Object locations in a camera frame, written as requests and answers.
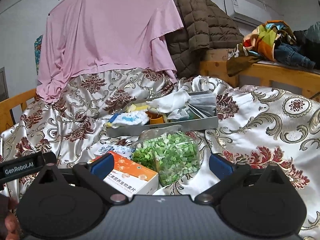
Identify dark garment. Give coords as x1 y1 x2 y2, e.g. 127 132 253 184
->
294 21 320 63

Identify pink bed sheet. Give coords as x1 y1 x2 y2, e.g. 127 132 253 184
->
37 0 185 103

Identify grey face mask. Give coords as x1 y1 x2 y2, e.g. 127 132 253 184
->
186 93 217 118

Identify brown quilted jacket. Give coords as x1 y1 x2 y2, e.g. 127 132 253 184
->
165 0 245 78

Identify blue white medicine packet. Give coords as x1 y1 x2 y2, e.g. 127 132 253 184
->
94 144 133 160

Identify white and blue cloth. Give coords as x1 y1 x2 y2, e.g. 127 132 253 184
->
111 110 149 129

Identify floral satin bedspread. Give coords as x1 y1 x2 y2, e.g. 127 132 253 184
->
0 68 320 240

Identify colourful printed cloth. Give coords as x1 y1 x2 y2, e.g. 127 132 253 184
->
226 20 297 77

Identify blue jeans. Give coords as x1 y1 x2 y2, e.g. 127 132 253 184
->
274 42 317 68

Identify person's left hand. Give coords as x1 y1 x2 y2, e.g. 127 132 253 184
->
0 197 22 240

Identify white air conditioner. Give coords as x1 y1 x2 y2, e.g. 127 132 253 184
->
223 0 284 27

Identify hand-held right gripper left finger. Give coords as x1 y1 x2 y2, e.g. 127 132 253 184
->
41 152 128 204

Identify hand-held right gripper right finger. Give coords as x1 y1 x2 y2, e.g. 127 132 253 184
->
195 153 283 204

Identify cartoon picture box lid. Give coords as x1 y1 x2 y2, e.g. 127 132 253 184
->
106 92 219 138

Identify yellow striped towel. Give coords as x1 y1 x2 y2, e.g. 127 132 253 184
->
125 102 150 113

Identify bag of green pieces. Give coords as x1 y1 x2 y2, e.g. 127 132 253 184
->
130 124 200 187

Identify orange white medicine box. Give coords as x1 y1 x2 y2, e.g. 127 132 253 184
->
94 151 159 197

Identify teal patterned wall poster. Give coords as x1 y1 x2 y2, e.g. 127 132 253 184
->
34 35 43 75

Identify wooden bed rail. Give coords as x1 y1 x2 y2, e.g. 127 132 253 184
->
0 88 38 133

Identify orange cup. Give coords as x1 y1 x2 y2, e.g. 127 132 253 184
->
146 110 169 125

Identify white crumpled cloth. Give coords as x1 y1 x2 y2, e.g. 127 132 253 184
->
147 90 190 113

